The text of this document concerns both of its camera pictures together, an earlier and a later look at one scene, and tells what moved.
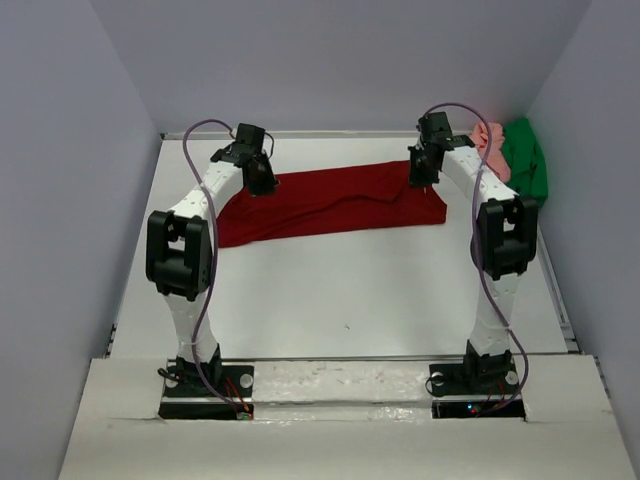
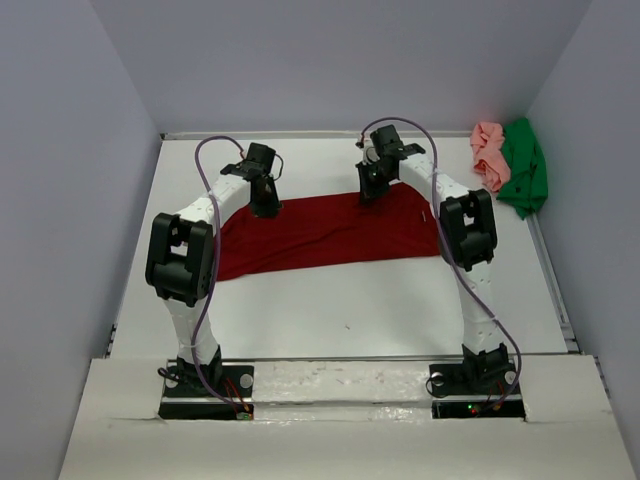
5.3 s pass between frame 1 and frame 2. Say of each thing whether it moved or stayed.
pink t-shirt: stayed
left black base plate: stayed
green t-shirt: stayed
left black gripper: moved
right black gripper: moved
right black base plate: stayed
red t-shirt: moved
